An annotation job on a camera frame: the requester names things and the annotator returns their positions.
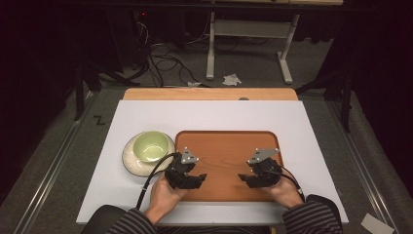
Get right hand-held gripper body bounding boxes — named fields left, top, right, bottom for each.
left=246, top=147, right=284, bottom=189

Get white board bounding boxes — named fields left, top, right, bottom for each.
left=76, top=99, right=350, bottom=226

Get wooden table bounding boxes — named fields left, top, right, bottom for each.
left=122, top=87, right=299, bottom=101

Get flat white paper sheet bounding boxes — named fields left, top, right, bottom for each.
left=359, top=213, right=395, bottom=234

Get person's left hand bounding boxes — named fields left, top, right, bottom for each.
left=146, top=172, right=190, bottom=217

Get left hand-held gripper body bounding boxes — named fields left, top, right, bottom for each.
left=164, top=146, right=200, bottom=190

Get metal floor rail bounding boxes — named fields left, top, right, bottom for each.
left=13, top=92, right=99, bottom=234
left=325, top=100, right=401, bottom=234

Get right hand-held gripper black cable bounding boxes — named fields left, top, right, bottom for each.
left=261, top=166, right=306, bottom=203

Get wooden tray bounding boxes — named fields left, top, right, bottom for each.
left=174, top=130, right=284, bottom=203

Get white plate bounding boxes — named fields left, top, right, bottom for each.
left=121, top=131, right=177, bottom=178

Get green bowl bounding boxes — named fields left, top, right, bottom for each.
left=132, top=130, right=170, bottom=164

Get white metal desk frame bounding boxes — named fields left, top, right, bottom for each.
left=206, top=11, right=301, bottom=86

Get black metal stand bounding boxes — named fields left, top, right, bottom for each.
left=73, top=59, right=139, bottom=122
left=294, top=62, right=356, bottom=133

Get person's right hand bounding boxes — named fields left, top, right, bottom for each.
left=259, top=176, right=305, bottom=209

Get black floor cables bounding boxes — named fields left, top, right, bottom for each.
left=133, top=19, right=210, bottom=89

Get left hand-held gripper black cable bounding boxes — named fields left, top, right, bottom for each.
left=134, top=151, right=180, bottom=211

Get hand-held gripper black cable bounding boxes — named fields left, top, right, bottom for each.
left=134, top=151, right=180, bottom=211
left=261, top=166, right=306, bottom=203

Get large crumpled white paper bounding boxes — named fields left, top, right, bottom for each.
left=222, top=73, right=243, bottom=87

